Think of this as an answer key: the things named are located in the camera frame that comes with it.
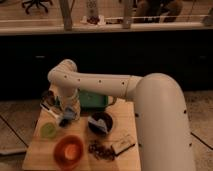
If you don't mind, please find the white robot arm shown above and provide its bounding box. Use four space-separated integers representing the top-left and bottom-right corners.
47 59 196 171

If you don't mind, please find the green plastic tray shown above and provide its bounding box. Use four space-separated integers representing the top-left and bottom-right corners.
55 89 110 111

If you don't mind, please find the blue white crumpled cloth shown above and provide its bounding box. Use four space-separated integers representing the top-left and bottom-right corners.
88 117 108 133

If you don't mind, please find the orange plastic bowl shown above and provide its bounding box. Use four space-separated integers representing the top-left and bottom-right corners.
53 135 84 171

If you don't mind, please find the dark brown bowl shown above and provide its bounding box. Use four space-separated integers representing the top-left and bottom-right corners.
88 112 113 135

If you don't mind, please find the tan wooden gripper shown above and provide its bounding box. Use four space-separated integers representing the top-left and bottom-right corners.
60 96 81 121

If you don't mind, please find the wooden block eraser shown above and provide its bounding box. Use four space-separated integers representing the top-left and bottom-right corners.
111 135 136 156

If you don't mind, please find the blue grey sponge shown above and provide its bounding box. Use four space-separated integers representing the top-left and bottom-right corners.
63 107 76 120

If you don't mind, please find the black office chair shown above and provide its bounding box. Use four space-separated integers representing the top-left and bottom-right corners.
21 0 53 14

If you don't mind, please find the green pepper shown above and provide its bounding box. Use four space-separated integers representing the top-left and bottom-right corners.
108 97 117 106

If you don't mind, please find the green plastic cup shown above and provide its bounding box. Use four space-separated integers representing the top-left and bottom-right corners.
40 122 56 139

